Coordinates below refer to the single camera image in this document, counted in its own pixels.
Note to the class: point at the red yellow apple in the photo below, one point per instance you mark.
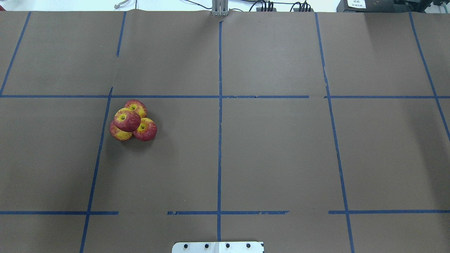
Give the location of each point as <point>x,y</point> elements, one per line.
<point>126,120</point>
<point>119,134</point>
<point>146,131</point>
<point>137,106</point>

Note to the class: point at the red yellow apple front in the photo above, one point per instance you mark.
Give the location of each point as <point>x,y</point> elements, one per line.
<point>146,131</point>

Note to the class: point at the red yellow apple back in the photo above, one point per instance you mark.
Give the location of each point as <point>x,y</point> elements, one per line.
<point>137,106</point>

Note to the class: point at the brown paper table mat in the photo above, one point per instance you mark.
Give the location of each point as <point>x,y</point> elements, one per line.
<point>309,132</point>

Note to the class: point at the black orange adapter near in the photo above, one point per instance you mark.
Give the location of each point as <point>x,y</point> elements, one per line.
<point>301,7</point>

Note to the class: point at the black box on table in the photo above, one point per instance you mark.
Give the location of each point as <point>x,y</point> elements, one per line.
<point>383,6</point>

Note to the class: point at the aluminium frame post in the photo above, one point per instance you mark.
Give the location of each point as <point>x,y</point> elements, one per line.
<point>220,8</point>

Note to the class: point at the white pedestal column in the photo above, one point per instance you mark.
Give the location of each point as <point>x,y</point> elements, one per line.
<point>219,247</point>

